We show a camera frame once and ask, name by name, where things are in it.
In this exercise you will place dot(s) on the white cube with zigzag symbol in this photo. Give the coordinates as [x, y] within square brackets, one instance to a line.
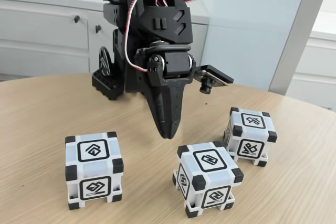
[210, 176]

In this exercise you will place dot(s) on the white cube with crossed-loop symbol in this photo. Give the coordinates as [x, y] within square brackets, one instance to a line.
[252, 134]

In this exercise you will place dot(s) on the black round clamp knob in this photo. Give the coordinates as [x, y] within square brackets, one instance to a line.
[105, 61]

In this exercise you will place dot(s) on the cabinet lock key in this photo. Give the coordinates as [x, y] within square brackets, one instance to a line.
[77, 19]
[98, 28]

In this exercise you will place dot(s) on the white cube with house symbol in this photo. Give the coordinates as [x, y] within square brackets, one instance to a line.
[94, 166]

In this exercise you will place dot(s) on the long white low cabinet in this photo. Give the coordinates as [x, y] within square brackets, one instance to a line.
[39, 37]

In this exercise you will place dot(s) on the white drawer cabinet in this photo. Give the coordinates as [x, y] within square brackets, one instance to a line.
[315, 58]

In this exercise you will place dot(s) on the camera module on black mount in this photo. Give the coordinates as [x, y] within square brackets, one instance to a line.
[212, 75]

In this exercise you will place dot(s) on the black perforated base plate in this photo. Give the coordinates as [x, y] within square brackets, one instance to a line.
[106, 85]

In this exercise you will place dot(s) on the white slanted frame post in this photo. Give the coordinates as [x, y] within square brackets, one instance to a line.
[298, 37]

